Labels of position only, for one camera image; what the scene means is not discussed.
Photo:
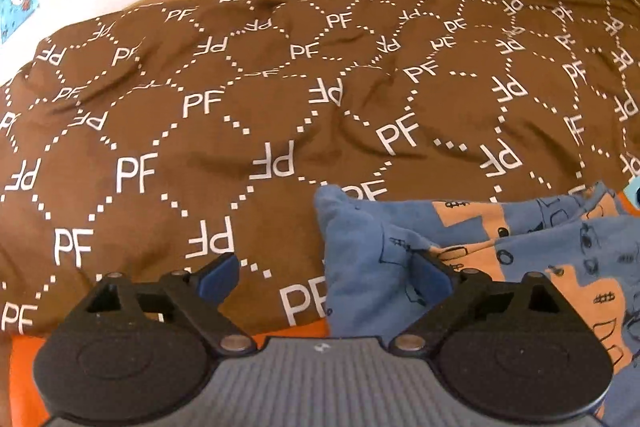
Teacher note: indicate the blue pants orange trucks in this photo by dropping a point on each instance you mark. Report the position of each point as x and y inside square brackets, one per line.
[587, 243]

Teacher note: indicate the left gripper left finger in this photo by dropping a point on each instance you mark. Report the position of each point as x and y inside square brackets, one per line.
[196, 298]

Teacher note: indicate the brown PF patterned blanket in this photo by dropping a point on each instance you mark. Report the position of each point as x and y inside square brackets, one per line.
[159, 137]

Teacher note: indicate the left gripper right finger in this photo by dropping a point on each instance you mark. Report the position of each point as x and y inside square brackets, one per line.
[450, 297]

